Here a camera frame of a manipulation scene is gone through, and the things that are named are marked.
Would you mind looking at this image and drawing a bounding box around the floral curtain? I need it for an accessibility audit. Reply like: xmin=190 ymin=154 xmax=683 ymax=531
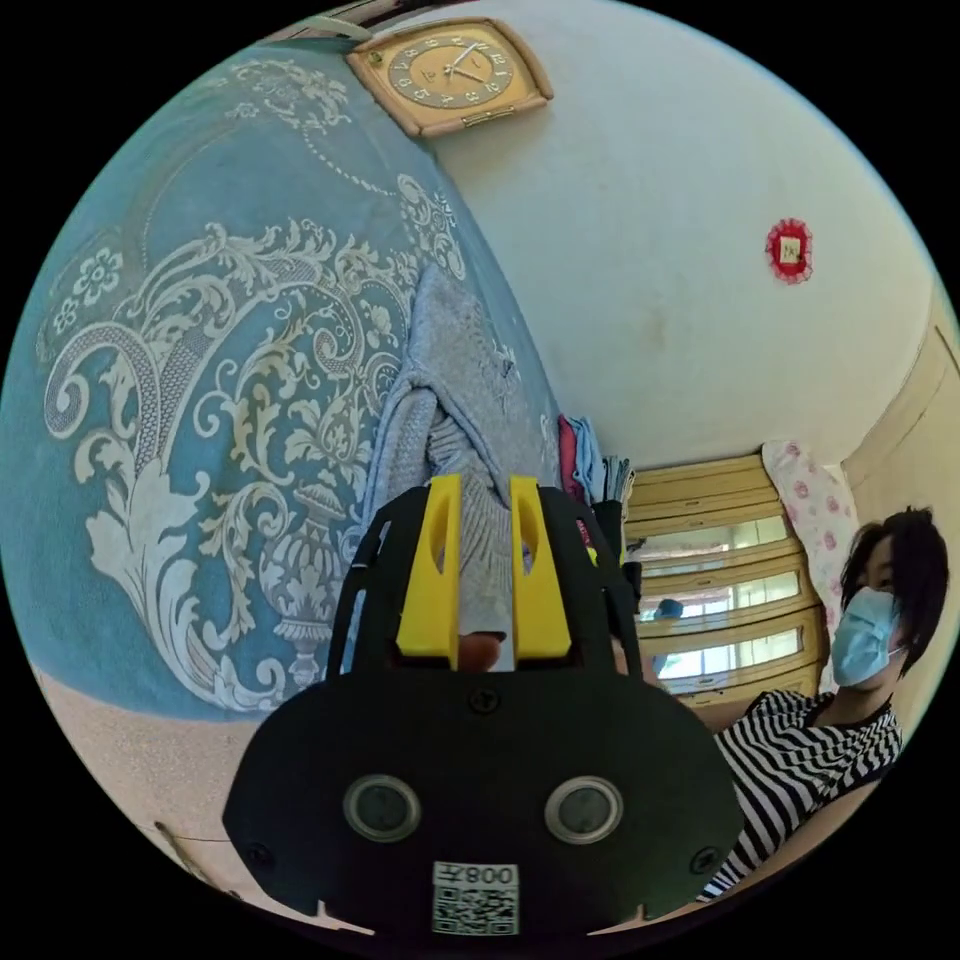
xmin=760 ymin=438 xmax=862 ymax=680

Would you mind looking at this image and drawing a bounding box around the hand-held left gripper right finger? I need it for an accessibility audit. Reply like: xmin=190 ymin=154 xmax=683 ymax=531
xmin=509 ymin=475 xmax=576 ymax=663

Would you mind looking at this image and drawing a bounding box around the person's right hand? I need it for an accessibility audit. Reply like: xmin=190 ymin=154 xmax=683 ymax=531
xmin=458 ymin=631 xmax=507 ymax=673

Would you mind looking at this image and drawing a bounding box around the window with yellow frame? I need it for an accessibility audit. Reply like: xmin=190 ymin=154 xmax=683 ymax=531
xmin=620 ymin=452 xmax=828 ymax=708

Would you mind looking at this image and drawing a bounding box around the red round wall ornament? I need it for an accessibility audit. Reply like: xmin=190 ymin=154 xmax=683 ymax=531
xmin=764 ymin=216 xmax=816 ymax=286

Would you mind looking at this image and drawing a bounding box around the person's body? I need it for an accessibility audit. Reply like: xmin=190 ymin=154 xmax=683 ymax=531
xmin=695 ymin=505 xmax=952 ymax=903

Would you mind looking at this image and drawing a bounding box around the tan wall clock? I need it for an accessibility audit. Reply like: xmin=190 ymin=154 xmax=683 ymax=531
xmin=345 ymin=16 xmax=556 ymax=139

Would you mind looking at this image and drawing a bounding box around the bed with blue printed sheet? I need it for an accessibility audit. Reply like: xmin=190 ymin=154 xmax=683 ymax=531
xmin=0 ymin=35 xmax=564 ymax=725

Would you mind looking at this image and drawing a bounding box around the pile of clothes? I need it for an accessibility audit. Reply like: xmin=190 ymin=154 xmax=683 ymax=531
xmin=557 ymin=414 xmax=640 ymax=601

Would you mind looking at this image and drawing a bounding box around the gray sweater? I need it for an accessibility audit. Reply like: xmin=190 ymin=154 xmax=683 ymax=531
xmin=372 ymin=262 xmax=562 ymax=661

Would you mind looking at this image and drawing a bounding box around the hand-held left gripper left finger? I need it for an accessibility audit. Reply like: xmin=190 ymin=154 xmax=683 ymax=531
xmin=395 ymin=473 xmax=463 ymax=672

